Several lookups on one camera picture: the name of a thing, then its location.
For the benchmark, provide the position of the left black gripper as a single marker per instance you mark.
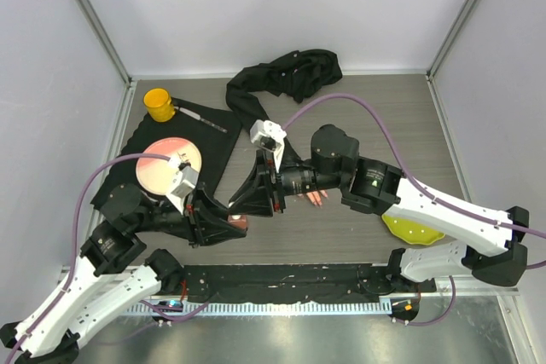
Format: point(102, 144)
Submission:
point(198, 209)

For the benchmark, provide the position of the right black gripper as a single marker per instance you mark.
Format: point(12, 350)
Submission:
point(254, 198)

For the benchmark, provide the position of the nail polish bottle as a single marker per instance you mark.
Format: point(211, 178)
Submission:
point(238, 221)

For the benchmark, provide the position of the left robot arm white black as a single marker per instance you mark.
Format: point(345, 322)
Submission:
point(81, 305)

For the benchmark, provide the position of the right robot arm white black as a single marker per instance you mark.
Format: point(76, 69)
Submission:
point(484, 243)

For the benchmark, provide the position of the mannequin hand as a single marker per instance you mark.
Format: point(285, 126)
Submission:
point(317, 197)

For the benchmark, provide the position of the pink cream plate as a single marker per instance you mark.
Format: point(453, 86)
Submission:
point(154, 175)

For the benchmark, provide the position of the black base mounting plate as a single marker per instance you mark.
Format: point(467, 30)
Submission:
point(296, 283)

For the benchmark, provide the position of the table knife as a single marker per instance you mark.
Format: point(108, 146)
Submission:
point(197, 117)

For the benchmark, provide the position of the black sleeved shirt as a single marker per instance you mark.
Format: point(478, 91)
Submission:
point(297, 74)

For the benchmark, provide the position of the yellow cup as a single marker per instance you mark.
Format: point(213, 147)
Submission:
point(159, 105)

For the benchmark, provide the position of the yellow green plate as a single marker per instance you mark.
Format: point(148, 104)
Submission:
point(412, 233)

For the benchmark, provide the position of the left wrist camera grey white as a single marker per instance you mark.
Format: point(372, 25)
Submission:
point(183, 183)

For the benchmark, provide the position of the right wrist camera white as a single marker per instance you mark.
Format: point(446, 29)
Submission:
point(271, 137)

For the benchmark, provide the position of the white slotted cable duct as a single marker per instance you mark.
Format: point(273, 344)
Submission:
point(383, 307)

